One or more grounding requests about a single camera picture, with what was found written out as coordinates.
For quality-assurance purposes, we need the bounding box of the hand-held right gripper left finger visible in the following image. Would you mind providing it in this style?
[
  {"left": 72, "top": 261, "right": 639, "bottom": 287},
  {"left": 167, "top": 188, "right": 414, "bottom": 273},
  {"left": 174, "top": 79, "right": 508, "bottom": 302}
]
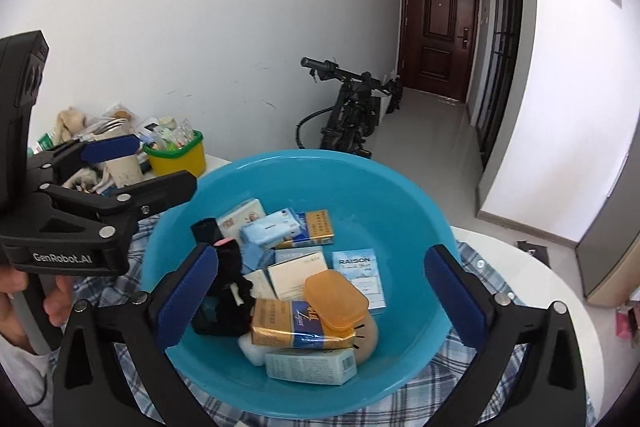
[{"left": 52, "top": 243, "right": 236, "bottom": 427}]

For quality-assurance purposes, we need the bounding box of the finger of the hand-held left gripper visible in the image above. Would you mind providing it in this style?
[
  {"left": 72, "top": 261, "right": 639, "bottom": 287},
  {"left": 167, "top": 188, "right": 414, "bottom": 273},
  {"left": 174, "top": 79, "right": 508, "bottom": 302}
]
[
  {"left": 37, "top": 170, "right": 198, "bottom": 238},
  {"left": 27, "top": 134, "right": 142, "bottom": 190}
]

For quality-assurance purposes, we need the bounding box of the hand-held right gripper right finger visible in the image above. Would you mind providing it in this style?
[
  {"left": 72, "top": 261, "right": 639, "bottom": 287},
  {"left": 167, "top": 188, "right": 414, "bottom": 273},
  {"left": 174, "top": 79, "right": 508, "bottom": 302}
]
[{"left": 424, "top": 244, "right": 588, "bottom": 427}]

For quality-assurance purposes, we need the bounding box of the black cloth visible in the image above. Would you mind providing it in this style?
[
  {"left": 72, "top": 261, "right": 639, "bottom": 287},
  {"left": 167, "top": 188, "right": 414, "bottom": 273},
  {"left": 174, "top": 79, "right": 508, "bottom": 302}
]
[{"left": 191, "top": 239, "right": 257, "bottom": 338}]

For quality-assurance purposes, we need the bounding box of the small black case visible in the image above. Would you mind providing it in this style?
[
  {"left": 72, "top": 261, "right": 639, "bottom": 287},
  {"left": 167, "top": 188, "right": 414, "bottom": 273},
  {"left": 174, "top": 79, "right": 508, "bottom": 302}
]
[{"left": 191, "top": 217, "right": 224, "bottom": 244}]

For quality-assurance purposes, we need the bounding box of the gold and blue cigarette pack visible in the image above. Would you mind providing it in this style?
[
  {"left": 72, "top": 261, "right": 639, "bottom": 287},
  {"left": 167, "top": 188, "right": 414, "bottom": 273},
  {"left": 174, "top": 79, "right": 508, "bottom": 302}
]
[{"left": 250, "top": 298, "right": 362, "bottom": 350}]

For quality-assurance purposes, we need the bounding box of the orange plastic soap box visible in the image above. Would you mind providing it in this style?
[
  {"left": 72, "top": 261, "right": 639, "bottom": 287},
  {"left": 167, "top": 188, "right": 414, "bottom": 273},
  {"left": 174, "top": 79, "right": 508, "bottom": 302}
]
[{"left": 302, "top": 269, "right": 371, "bottom": 339}]

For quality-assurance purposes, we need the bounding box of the pale green carton box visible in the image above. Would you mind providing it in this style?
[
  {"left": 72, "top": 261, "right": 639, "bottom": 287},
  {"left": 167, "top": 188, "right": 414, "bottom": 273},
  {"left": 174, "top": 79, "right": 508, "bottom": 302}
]
[{"left": 264, "top": 349, "right": 359, "bottom": 386}]

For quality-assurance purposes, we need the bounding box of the blue plastic basin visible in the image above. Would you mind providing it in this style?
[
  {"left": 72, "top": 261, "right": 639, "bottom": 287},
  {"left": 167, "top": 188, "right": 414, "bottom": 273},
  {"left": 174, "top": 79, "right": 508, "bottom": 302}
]
[{"left": 140, "top": 149, "right": 462, "bottom": 420}]

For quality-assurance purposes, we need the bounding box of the person's left hand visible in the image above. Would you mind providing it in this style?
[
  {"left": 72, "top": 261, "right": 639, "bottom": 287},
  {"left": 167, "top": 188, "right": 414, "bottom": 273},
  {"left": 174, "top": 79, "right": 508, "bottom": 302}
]
[{"left": 0, "top": 264, "right": 76, "bottom": 350}]

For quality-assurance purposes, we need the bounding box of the silver lidded jar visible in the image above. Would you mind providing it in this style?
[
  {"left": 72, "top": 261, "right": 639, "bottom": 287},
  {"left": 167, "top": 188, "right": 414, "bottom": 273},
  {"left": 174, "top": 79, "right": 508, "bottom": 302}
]
[{"left": 87, "top": 117, "right": 128, "bottom": 138}]

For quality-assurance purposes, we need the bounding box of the beige paper cup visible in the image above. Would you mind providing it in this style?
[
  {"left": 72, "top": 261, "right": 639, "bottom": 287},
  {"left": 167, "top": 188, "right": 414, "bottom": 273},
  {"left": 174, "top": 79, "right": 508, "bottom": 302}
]
[{"left": 102, "top": 152, "right": 146, "bottom": 188}]

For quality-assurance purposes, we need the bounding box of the yellow basket green rim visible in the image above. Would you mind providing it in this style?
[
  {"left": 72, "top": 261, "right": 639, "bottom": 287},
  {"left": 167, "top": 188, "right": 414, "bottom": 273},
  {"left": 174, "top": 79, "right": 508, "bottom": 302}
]
[{"left": 142, "top": 131, "right": 207, "bottom": 178}]

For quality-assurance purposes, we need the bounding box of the beige plush toy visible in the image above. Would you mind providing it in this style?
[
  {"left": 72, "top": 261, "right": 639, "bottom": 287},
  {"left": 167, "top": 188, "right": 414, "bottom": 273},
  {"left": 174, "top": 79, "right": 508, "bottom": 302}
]
[{"left": 54, "top": 108, "right": 88, "bottom": 145}]

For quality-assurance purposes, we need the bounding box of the bundle of small packets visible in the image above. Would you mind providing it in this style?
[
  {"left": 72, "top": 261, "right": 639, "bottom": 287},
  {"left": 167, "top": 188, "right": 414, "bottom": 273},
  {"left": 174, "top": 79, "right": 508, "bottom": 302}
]
[{"left": 140, "top": 117, "right": 196, "bottom": 152}]

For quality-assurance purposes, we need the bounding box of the white tissue packet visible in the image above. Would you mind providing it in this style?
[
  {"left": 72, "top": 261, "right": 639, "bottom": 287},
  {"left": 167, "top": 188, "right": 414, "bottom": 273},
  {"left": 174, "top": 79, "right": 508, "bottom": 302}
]
[{"left": 236, "top": 332, "right": 281, "bottom": 365}]

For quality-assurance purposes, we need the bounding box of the pale blue wipes packet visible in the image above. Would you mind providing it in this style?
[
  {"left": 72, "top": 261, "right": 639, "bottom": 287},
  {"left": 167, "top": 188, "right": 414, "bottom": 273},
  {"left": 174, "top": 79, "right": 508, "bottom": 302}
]
[{"left": 241, "top": 241, "right": 276, "bottom": 275}]

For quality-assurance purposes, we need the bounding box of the white baby cream box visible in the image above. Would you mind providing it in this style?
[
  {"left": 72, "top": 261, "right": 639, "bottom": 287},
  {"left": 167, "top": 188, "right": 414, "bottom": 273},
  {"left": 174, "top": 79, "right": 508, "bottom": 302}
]
[{"left": 217, "top": 198, "right": 267, "bottom": 234}]

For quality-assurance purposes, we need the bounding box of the black bag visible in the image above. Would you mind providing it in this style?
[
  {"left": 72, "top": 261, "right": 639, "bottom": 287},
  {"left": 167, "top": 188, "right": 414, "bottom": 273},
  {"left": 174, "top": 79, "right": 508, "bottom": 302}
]
[{"left": 517, "top": 241, "right": 551, "bottom": 265}]

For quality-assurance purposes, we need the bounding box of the beige round slotted disc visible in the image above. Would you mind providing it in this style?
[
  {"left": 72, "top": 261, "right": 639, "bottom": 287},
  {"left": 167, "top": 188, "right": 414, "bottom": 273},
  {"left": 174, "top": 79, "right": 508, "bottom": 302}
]
[{"left": 352, "top": 312, "right": 379, "bottom": 363}]

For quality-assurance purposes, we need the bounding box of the blue plaid cloth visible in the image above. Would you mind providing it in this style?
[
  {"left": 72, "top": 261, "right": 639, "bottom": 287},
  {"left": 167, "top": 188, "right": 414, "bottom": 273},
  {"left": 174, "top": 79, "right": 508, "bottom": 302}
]
[{"left": 72, "top": 202, "right": 598, "bottom": 427}]

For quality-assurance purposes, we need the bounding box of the pale blue cigarette pack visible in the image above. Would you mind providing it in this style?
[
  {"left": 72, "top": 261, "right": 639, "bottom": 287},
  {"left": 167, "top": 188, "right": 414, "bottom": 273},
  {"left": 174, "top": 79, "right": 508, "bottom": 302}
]
[{"left": 332, "top": 248, "right": 387, "bottom": 310}]

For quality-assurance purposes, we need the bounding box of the cream cardboard box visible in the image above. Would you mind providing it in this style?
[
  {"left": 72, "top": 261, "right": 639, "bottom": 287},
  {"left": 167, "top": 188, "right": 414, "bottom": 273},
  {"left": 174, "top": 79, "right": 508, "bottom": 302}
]
[{"left": 244, "top": 254, "right": 329, "bottom": 301}]

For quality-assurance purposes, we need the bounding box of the blue white tissue pack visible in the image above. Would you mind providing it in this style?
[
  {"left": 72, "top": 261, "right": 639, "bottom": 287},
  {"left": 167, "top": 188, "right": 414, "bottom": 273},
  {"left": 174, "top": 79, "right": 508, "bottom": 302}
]
[{"left": 240, "top": 208, "right": 307, "bottom": 249}]

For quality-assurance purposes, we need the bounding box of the pale blue flat box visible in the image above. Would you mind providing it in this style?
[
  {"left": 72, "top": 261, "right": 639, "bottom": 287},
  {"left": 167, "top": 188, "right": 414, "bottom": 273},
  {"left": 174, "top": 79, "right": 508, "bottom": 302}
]
[{"left": 275, "top": 246, "right": 326, "bottom": 264}]

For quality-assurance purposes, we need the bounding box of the white shirt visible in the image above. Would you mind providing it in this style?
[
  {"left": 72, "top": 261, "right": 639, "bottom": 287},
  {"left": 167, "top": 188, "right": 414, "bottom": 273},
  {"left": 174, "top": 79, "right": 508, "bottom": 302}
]
[{"left": 0, "top": 337, "right": 56, "bottom": 427}]

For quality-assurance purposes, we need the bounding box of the pink item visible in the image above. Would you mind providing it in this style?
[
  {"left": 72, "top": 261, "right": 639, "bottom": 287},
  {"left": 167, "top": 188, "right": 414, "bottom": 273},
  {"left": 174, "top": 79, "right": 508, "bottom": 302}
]
[{"left": 615, "top": 302, "right": 640, "bottom": 340}]

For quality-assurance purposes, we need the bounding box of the grey refrigerator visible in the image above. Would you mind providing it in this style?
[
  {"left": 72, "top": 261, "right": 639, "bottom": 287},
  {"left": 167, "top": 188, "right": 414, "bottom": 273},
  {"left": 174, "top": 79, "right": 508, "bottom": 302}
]
[{"left": 575, "top": 107, "right": 640, "bottom": 308}]

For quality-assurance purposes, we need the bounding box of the black folding electric bike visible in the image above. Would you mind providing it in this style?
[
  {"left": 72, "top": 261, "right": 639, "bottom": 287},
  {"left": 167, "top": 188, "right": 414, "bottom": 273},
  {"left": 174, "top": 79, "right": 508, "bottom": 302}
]
[{"left": 296, "top": 57, "right": 403, "bottom": 160}]

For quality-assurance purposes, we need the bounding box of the black framed glass door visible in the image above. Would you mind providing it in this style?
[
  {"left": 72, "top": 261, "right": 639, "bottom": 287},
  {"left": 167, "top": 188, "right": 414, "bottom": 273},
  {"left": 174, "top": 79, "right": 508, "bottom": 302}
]
[{"left": 472, "top": 0, "right": 526, "bottom": 168}]

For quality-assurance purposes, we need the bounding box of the dark brown entrance door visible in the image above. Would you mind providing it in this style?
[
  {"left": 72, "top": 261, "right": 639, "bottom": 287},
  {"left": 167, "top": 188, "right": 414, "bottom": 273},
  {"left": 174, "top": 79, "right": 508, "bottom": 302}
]
[{"left": 397, "top": 0, "right": 481, "bottom": 102}]

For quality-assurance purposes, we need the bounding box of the black cable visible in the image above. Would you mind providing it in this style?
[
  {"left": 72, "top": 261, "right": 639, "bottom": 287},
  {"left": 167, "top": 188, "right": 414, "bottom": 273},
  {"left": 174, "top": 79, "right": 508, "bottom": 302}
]
[{"left": 25, "top": 372, "right": 53, "bottom": 408}]

